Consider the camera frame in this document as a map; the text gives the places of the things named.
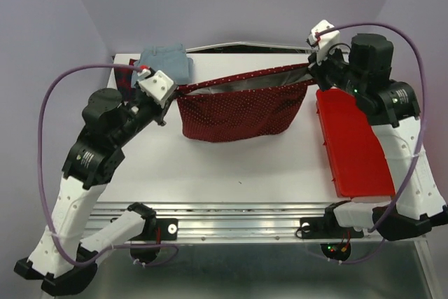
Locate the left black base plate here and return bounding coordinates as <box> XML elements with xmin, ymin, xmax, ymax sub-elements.
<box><xmin>132</xmin><ymin>218</ymin><xmax>179</xmax><ymax>242</ymax></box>

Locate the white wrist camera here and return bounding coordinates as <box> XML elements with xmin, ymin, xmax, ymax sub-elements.
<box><xmin>307</xmin><ymin>20</ymin><xmax>340</xmax><ymax>56</ymax></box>
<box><xmin>135</xmin><ymin>67</ymin><xmax>177</xmax><ymax>108</ymax></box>

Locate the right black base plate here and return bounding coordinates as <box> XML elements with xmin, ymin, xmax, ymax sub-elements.
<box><xmin>295</xmin><ymin>216</ymin><xmax>364</xmax><ymax>239</ymax></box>

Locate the purple cable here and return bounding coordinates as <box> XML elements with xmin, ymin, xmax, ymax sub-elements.
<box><xmin>304</xmin><ymin>22</ymin><xmax>430</xmax><ymax>265</ymax></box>
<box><xmin>40</xmin><ymin>63</ymin><xmax>179</xmax><ymax>267</ymax></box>

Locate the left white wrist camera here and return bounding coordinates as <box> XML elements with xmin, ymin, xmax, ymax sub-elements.
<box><xmin>135</xmin><ymin>67</ymin><xmax>177</xmax><ymax>108</ymax></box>

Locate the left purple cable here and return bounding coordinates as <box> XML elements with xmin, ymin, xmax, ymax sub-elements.
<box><xmin>40</xmin><ymin>63</ymin><xmax>179</xmax><ymax>267</ymax></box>

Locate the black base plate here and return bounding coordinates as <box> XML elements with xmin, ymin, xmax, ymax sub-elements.
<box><xmin>295</xmin><ymin>216</ymin><xmax>364</xmax><ymax>239</ymax></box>
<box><xmin>132</xmin><ymin>218</ymin><xmax>179</xmax><ymax>242</ymax></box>

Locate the aluminium frame rail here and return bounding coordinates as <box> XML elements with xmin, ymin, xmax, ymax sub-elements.
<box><xmin>55</xmin><ymin>202</ymin><xmax>430</xmax><ymax>244</ymax></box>

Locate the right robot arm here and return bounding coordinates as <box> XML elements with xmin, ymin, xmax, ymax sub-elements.
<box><xmin>307</xmin><ymin>32</ymin><xmax>447</xmax><ymax>241</ymax></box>

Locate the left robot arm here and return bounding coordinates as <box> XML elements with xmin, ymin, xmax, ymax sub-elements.
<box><xmin>14</xmin><ymin>88</ymin><xmax>178</xmax><ymax>297</ymax></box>

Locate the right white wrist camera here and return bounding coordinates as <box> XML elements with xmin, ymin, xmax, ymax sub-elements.
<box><xmin>307</xmin><ymin>20</ymin><xmax>340</xmax><ymax>56</ymax></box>

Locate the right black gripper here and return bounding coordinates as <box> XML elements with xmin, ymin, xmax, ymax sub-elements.
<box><xmin>311</xmin><ymin>43</ymin><xmax>368</xmax><ymax>97</ymax></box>

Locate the red plaid folded skirt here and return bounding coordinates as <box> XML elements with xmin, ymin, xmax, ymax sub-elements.
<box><xmin>113</xmin><ymin>68</ymin><xmax>136</xmax><ymax>102</ymax></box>

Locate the red plastic tray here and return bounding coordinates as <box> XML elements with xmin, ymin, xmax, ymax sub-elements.
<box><xmin>316</xmin><ymin>89</ymin><xmax>395</xmax><ymax>198</ymax></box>

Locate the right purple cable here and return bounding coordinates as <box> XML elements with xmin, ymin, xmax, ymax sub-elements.
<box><xmin>304</xmin><ymin>22</ymin><xmax>430</xmax><ymax>265</ymax></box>

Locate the red polka dot skirt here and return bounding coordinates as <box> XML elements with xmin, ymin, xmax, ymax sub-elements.
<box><xmin>176</xmin><ymin>63</ymin><xmax>315</xmax><ymax>143</ymax></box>

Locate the controller board with leds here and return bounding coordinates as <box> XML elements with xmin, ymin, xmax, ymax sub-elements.
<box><xmin>321</xmin><ymin>243</ymin><xmax>351</xmax><ymax>261</ymax></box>

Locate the light blue folded skirt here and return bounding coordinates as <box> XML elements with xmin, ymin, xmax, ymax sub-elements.
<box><xmin>134</xmin><ymin>43</ymin><xmax>193</xmax><ymax>85</ymax></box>

